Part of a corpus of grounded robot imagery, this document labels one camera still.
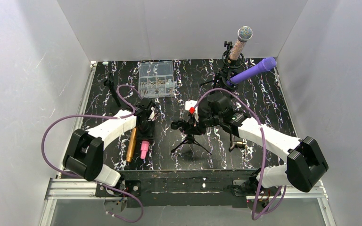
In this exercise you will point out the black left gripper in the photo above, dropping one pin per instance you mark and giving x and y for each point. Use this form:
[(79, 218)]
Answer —
[(146, 135)]

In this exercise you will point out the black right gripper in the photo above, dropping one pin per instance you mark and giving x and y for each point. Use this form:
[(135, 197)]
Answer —
[(190, 125)]

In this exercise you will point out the black tripod mic stand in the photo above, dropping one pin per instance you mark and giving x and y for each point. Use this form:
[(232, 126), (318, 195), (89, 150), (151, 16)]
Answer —
[(189, 139)]

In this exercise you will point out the pink microphone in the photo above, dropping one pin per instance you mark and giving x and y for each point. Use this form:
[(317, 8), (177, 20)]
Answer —
[(144, 149)]

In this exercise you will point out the gold microphone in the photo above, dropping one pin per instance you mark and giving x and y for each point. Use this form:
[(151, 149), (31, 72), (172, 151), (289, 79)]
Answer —
[(131, 146)]

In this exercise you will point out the black round-base mic stand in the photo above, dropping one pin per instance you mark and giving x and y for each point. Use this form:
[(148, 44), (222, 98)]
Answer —
[(112, 89)]

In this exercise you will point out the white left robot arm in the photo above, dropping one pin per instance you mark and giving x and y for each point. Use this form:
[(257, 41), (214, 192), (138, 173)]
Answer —
[(85, 152)]

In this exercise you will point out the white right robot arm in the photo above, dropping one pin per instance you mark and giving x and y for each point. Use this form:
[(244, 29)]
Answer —
[(304, 163)]

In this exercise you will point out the purple microphone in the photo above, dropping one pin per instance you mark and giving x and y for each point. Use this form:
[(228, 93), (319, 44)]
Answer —
[(265, 65)]

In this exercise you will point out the glitter silver microphone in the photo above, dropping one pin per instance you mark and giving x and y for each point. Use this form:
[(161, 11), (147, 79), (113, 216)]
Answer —
[(243, 35)]

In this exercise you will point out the black tripod under purple mic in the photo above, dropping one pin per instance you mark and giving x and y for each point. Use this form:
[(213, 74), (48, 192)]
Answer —
[(222, 80)]

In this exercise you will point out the clear plastic parts box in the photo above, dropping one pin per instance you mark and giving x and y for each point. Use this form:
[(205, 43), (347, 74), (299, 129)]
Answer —
[(156, 79)]

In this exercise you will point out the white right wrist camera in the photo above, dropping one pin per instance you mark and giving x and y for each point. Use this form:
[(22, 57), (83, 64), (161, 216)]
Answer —
[(191, 107)]

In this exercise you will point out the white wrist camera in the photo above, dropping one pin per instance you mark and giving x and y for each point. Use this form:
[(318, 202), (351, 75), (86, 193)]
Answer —
[(191, 107), (153, 113)]

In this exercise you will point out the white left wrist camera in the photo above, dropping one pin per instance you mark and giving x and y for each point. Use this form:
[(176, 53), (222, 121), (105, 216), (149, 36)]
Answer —
[(153, 113)]

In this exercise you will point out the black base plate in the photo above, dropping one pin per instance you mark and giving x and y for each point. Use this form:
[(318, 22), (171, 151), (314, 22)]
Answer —
[(191, 187)]

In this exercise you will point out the black shock-mount stand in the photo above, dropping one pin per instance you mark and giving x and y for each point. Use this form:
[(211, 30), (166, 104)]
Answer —
[(225, 57)]

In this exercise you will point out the aluminium rail frame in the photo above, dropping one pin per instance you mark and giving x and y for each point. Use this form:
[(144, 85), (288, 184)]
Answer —
[(74, 202)]

